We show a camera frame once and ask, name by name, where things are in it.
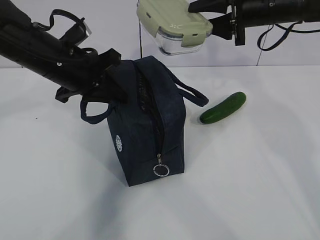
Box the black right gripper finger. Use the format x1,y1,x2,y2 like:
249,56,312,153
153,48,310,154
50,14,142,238
188,0,231,14
208,12,234,40

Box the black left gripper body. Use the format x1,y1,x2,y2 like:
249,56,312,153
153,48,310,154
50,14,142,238
32,37,123,104

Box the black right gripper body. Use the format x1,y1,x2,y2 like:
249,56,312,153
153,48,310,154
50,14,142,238
229,0,276,46

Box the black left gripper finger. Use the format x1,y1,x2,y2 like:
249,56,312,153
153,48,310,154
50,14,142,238
103,67,128,103
81,87,117,103

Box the glass container green lid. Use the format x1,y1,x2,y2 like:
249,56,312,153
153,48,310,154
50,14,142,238
136,0,213,56

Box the dark blue lunch bag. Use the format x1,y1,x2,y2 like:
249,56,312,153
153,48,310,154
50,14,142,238
80,56,209,186

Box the green cucumber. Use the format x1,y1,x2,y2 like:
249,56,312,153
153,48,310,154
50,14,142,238
199,91,247,125

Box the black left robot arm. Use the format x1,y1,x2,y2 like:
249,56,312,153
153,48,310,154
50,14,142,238
0,0,128,103

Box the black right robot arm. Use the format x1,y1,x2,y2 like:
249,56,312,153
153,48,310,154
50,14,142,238
188,0,320,52

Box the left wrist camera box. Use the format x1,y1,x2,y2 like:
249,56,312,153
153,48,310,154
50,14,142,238
60,22,92,46

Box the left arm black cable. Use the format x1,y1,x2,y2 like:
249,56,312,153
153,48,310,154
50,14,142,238
32,9,100,56

